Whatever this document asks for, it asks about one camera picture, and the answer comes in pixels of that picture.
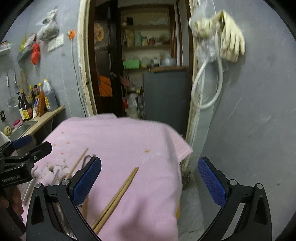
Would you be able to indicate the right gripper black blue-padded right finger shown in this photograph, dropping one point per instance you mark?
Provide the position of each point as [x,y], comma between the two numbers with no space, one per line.
[255,219]

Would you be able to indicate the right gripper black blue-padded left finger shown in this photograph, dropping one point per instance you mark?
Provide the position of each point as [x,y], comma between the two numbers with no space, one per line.
[53,212]

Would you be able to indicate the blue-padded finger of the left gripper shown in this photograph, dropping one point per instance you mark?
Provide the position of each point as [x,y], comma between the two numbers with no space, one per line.
[9,147]

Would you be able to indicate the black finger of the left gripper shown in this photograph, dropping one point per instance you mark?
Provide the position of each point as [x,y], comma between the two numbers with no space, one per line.
[37,153]

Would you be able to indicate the metal wire peeler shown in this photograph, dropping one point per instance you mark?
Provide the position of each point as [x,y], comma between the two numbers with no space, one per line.
[86,159]

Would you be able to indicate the white perforated utensil holder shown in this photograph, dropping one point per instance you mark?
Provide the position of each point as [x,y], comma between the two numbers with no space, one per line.
[26,190]

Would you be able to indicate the wooden chopstick with purple band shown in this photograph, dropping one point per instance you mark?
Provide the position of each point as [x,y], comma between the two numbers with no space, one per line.
[112,205]

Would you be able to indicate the steel kitchen sink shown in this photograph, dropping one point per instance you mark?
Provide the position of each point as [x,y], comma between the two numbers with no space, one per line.
[21,129]

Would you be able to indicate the yellow sponge ball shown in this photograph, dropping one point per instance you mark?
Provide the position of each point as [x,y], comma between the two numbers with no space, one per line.
[7,131]

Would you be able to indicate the orange-brown sauce bottle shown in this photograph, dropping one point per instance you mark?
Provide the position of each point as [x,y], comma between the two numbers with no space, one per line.
[41,104]

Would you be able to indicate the dark soy sauce bottle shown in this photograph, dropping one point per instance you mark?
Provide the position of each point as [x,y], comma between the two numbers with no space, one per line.
[27,108]

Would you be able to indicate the large clear vinegar jug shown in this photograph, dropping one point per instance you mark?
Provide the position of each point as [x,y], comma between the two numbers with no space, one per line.
[50,98]

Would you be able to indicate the red plastic bag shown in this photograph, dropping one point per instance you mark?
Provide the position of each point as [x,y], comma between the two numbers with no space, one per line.
[35,56]

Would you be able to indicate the pink floral table cloth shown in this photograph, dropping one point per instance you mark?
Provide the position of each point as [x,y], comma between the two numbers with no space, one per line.
[147,211]

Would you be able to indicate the clear bag of dried goods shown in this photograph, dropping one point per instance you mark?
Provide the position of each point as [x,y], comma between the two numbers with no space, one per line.
[50,29]

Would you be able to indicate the green box on shelf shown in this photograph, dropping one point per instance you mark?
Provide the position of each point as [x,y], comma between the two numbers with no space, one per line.
[131,64]

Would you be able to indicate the grey cabinet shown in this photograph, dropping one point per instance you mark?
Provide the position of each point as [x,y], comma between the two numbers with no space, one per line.
[167,98]

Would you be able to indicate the yellow rubber gloves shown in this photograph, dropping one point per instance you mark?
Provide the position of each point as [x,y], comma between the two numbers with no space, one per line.
[232,38]

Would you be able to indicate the hanging wire strainer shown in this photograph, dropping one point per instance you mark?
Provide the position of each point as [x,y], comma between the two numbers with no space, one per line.
[12,101]

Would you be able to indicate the white wall rack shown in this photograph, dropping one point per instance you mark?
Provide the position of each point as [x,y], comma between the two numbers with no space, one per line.
[5,48]

